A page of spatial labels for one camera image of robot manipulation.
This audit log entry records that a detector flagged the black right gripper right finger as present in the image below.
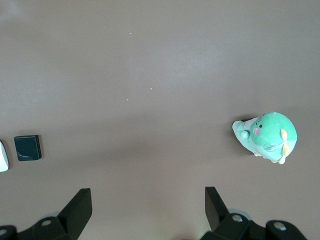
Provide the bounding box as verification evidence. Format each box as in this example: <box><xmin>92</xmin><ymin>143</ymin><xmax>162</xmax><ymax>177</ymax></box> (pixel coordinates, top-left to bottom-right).
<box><xmin>199</xmin><ymin>186</ymin><xmax>270</xmax><ymax>240</ymax></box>

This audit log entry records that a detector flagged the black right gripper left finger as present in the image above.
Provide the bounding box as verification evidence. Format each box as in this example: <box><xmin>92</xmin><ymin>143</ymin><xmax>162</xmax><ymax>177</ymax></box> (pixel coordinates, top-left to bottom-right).
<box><xmin>17</xmin><ymin>188</ymin><xmax>93</xmax><ymax>240</ymax></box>

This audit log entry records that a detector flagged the white computer mouse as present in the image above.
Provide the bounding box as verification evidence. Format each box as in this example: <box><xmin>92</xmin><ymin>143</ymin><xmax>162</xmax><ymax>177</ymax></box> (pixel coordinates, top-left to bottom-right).
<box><xmin>0</xmin><ymin>140</ymin><xmax>10</xmax><ymax>173</ymax></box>

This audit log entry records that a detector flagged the green dinosaur plush toy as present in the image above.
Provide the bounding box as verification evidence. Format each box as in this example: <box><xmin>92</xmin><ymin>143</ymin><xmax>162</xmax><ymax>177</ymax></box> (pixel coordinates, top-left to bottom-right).
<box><xmin>231</xmin><ymin>111</ymin><xmax>298</xmax><ymax>165</ymax></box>

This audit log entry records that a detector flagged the brown table cover cloth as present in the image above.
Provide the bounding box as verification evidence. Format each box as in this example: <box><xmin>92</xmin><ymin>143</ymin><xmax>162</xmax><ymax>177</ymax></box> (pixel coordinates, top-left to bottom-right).
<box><xmin>0</xmin><ymin>0</ymin><xmax>320</xmax><ymax>240</ymax></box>

